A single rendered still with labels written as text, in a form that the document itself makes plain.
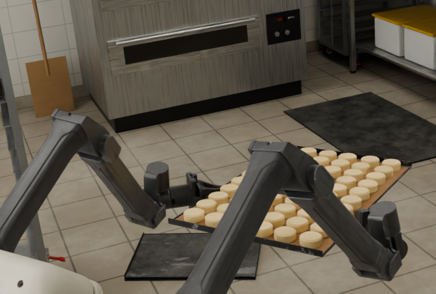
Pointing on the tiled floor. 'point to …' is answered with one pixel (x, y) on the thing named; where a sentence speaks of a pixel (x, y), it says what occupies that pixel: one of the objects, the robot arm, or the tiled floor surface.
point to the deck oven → (186, 39)
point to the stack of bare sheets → (179, 257)
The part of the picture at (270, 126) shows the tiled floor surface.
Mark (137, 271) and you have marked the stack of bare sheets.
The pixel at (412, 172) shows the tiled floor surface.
